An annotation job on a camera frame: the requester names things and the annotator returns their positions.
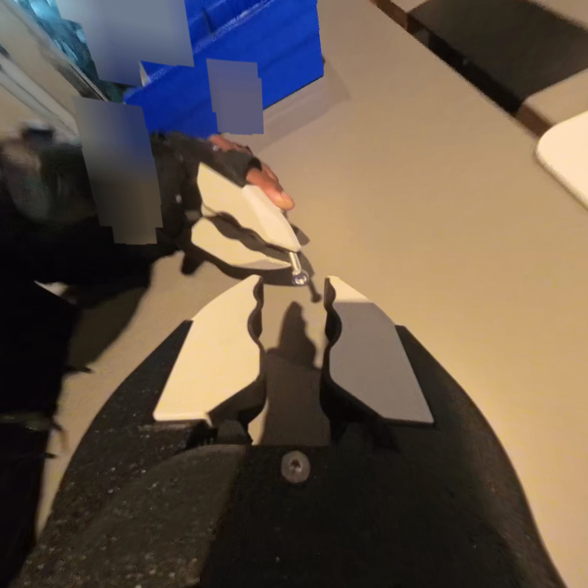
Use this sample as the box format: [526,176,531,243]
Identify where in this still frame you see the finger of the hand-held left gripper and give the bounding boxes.
[190,216,291,272]
[198,163,303,253]

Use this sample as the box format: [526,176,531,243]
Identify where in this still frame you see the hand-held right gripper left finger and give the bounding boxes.
[153,275,269,428]

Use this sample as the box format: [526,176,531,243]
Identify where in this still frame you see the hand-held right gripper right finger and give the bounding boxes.
[319,275,435,425]

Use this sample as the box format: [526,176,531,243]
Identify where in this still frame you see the silver metal bolt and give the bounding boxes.
[287,250,311,286]

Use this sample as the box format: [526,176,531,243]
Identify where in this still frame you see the person's left forearm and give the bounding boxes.
[0,131,161,295]

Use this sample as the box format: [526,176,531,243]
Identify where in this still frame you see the person's left hand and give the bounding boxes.
[209,134,296,212]

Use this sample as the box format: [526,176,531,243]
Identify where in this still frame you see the blue plastic bin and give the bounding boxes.
[123,0,326,138]

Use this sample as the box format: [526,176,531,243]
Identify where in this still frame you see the person's black jacket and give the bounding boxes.
[0,276,92,588]

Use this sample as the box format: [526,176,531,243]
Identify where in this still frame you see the black desk mat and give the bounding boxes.
[406,0,588,115]

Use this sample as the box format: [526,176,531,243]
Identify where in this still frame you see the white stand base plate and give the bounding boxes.
[535,110,588,209]

